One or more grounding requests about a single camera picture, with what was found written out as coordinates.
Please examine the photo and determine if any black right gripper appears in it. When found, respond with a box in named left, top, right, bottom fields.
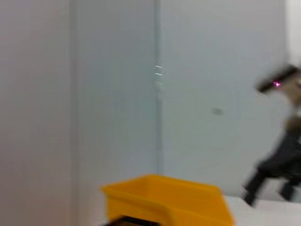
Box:
left=242, top=137, right=301, bottom=208

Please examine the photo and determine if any black mesh pen holder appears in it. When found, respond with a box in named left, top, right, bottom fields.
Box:
left=103, top=215, right=163, bottom=226

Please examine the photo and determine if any yellow plastic storage bin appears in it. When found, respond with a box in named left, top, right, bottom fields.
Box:
left=101, top=174, right=236, bottom=226

